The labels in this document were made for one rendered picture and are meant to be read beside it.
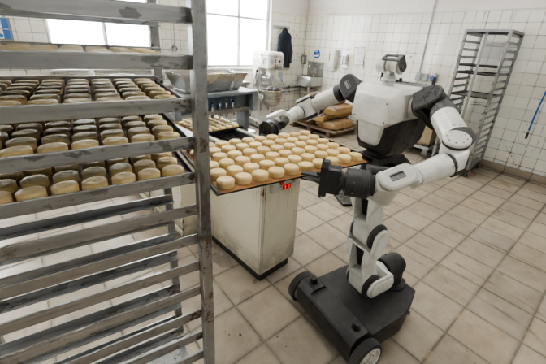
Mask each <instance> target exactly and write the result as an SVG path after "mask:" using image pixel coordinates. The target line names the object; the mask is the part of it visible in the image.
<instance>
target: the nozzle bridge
mask: <svg viewBox="0 0 546 364"><path fill-rule="evenodd" d="M171 91H173V92H175V93H177V94H178V95H180V96H181V97H182V98H190V97H191V94H184V93H180V92H177V91H175V90H174V89H171ZM235 95H236V96H235ZM229 96H230V99H231V101H230V105H229V106H227V109H225V100H227V104H229ZM236 97H237V101H236ZM208 98H209V107H208V112H209V115H220V114H226V113H232V112H237V123H238V124H240V125H243V128H244V129H246V128H249V110H251V111H256V110H257V109H258V91H257V90H253V89H247V88H243V87H240V88H239V89H238V90H232V91H222V92H211V93H208ZM215 98H216V107H214V110H213V111H212V110H211V102H214V106H215ZM232 99H233V100H234V104H235V103H236V105H234V108H232ZM219 101H220V103H221V110H219V107H218V103H219ZM222 105H223V106H222ZM166 116H167V117H168V118H169V119H170V120H171V121H172V122H173V123H174V121H175V122H177V121H182V119H191V118H192V111H183V112H171V113H166Z"/></svg>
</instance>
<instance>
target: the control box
mask: <svg viewBox="0 0 546 364"><path fill-rule="evenodd" d="M299 181H300V178H299V179H295V180H294V181H292V180H288V181H284V184H283V185H280V183H276V184H270V192H269V193H271V194H274V193H277V192H280V191H282V190H284V189H288V187H289V184H290V187H292V186H294V185H297V184H299ZM284 186H286V188H285V187H284ZM290 187H289V188H290Z"/></svg>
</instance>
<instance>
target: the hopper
mask: <svg viewBox="0 0 546 364"><path fill-rule="evenodd" d="M164 72H165V74H166V75H167V78H168V79H169V81H170V82H171V84H172V86H173V88H174V90H175V91H177V92H180V93H184V94H191V89H190V72H189V70H171V71H164ZM213 72H223V74H213ZM183 73H184V74H183ZM248 74H249V73H248V72H243V71H235V70H230V69H208V70H207V82H208V93H211V92H222V91H232V90H238V89H239V88H240V86H241V84H242V83H243V81H244V79H245V77H246V76H247V75H248Z"/></svg>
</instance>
